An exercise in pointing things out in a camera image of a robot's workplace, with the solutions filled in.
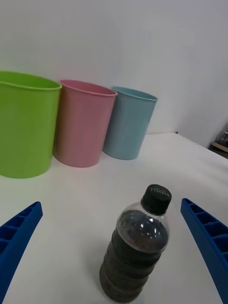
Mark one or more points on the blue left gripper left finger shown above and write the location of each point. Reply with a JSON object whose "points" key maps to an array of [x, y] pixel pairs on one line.
{"points": [[16, 237]]}

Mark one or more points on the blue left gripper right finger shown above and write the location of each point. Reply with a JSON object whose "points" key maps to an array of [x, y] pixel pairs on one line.
{"points": [[211, 240]]}

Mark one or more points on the dark plastic bottle black cap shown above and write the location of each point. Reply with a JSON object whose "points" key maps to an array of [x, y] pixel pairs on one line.
{"points": [[133, 251]]}

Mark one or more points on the green plastic bin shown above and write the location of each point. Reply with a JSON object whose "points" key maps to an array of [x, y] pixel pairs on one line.
{"points": [[26, 128]]}

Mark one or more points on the pink plastic bin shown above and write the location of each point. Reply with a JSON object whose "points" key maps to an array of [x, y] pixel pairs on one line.
{"points": [[80, 128]]}

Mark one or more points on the pale blue plastic bin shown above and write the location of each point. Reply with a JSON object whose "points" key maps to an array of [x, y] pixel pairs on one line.
{"points": [[128, 126]]}

